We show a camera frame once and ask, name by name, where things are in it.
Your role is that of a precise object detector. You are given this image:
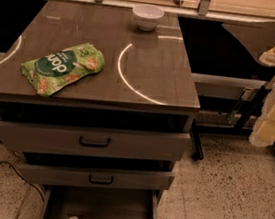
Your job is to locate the grey top drawer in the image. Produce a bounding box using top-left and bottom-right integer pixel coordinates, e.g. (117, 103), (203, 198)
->
(0, 121), (189, 161)

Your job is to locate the grey drawer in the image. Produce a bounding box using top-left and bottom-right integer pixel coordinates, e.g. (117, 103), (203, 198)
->
(39, 185), (158, 219)
(0, 121), (189, 161)
(18, 164), (174, 191)

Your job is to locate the grey drawer cabinet counter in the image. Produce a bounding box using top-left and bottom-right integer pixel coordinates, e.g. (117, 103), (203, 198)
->
(0, 0), (213, 219)

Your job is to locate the grey bottom drawer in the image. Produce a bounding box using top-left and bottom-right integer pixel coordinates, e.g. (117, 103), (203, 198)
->
(39, 185), (158, 219)

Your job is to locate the grey middle drawer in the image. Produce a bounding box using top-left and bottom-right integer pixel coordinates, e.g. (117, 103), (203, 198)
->
(18, 164), (174, 191)

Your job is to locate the white bowl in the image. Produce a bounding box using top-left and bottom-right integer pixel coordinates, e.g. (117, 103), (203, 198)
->
(132, 4), (164, 31)

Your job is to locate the green chip bag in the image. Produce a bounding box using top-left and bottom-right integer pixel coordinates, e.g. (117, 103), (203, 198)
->
(21, 43), (105, 98)

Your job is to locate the black middle drawer handle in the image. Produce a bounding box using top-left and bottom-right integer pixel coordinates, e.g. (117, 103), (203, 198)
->
(88, 175), (114, 185)

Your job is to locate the black drawer handle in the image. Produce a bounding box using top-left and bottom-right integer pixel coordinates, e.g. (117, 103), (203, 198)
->
(88, 175), (114, 185)
(79, 136), (111, 149)

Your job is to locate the black top drawer handle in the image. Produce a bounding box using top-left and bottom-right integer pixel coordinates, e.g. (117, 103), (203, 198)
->
(79, 136), (111, 149)

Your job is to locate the black floor cable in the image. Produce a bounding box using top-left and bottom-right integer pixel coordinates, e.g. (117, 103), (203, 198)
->
(0, 159), (49, 202)

